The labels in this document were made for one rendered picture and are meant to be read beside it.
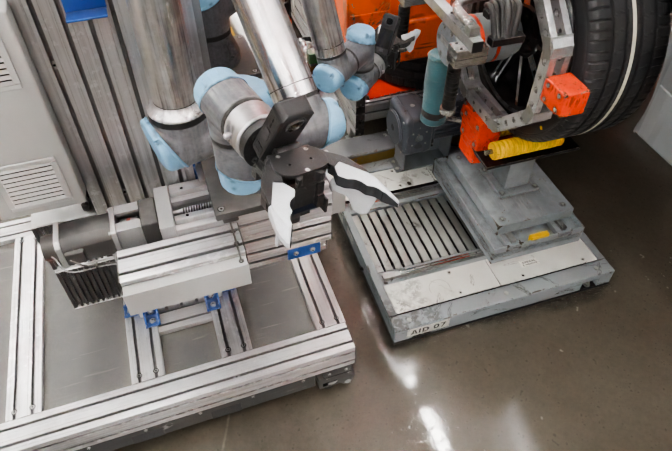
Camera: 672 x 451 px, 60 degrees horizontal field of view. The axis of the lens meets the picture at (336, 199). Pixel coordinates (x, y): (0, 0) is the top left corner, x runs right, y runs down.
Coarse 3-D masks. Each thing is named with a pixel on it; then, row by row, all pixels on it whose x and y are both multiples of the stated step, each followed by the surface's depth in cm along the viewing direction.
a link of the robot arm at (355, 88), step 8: (368, 72) 155; (376, 72) 160; (352, 80) 154; (360, 80) 155; (368, 80) 157; (376, 80) 162; (344, 88) 157; (352, 88) 156; (360, 88) 155; (368, 88) 157; (344, 96) 160; (352, 96) 158; (360, 96) 157
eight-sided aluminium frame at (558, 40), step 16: (544, 0) 143; (560, 0) 144; (544, 16) 144; (560, 16) 144; (544, 32) 145; (560, 32) 146; (544, 48) 146; (560, 48) 144; (544, 64) 148; (560, 64) 148; (464, 80) 192; (480, 80) 193; (544, 80) 149; (464, 96) 193; (480, 96) 192; (480, 112) 186; (496, 112) 184; (528, 112) 159; (544, 112) 157; (496, 128) 177; (512, 128) 177
